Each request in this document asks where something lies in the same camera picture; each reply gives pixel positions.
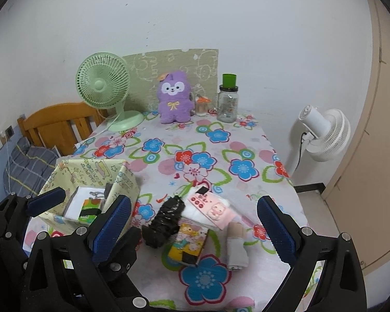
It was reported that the floral tablecloth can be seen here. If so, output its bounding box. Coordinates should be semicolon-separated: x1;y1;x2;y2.
23;109;324;312

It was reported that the green packet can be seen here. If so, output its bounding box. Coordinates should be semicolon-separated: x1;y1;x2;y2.
78;198;105;225

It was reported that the black plastic bundle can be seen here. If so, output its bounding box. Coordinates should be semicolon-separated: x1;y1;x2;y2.
141;195;186;250

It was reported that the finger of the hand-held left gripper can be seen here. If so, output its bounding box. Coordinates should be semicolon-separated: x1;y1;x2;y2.
0;187;67;246
101;226;142;282

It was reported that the black fan cable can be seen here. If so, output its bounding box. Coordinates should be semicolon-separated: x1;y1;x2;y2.
292;132;313;173

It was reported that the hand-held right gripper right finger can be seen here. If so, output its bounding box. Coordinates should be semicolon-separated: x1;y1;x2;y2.
258;196;366;312

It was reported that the yellow cartoon packet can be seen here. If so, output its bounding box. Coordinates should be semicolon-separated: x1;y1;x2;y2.
167;223;209;268

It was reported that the purple plush toy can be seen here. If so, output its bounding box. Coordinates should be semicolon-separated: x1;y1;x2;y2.
157;71;196;125

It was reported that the pink card packet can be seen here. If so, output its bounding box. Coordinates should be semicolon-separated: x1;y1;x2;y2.
186;185;232;231

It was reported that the beige door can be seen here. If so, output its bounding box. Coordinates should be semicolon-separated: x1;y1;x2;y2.
322;0;390;274

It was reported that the grey plaid pillow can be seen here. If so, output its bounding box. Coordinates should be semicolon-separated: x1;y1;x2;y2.
3;136;57;196

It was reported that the green desk fan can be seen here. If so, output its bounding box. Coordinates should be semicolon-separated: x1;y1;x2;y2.
75;52;145;133

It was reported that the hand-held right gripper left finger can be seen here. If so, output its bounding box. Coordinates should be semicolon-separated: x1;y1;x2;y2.
23;195;150;312

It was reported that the white beige sock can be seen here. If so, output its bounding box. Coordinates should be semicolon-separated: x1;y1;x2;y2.
227;222;249;270

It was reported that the white standing fan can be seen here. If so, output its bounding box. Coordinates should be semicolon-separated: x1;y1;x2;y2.
284;105;351;194

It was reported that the green cartoon printed board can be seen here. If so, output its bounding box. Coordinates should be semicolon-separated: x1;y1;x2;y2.
122;49;219;113

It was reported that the glass jar with green lid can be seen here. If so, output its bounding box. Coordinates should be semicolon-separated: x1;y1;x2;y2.
216;74;239;123

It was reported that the yellow birthday cushion cover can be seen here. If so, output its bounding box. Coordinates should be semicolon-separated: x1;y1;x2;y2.
39;159;140;231

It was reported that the cotton swab container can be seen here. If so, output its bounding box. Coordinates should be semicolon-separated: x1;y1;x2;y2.
195;95;211;117

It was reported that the white box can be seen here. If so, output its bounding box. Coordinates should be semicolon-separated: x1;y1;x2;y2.
63;187;106;220

